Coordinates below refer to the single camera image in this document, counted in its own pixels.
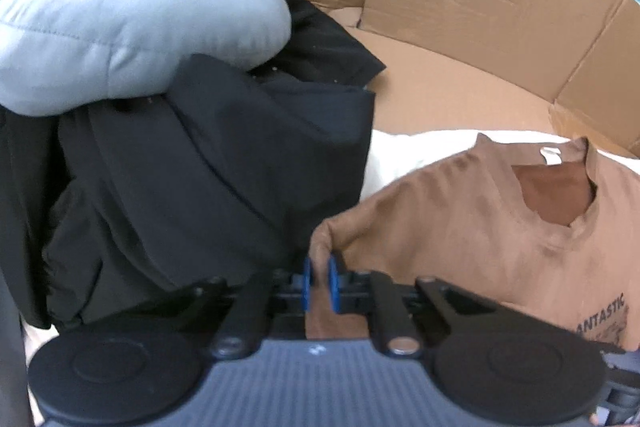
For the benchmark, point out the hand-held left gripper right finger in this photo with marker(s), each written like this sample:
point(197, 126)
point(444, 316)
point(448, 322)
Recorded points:
point(333, 287)

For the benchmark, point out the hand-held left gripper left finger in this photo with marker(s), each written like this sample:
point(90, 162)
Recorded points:
point(308, 284)

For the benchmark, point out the brown printed t-shirt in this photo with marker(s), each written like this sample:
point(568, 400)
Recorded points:
point(475, 232)

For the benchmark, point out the black jacket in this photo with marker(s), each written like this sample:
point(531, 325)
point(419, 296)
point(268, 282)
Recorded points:
point(200, 182)

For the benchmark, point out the white bear-print blanket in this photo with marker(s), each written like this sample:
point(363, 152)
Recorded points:
point(400, 152)

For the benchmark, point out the grey neck pillow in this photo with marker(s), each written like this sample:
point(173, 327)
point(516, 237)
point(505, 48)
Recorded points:
point(125, 32)

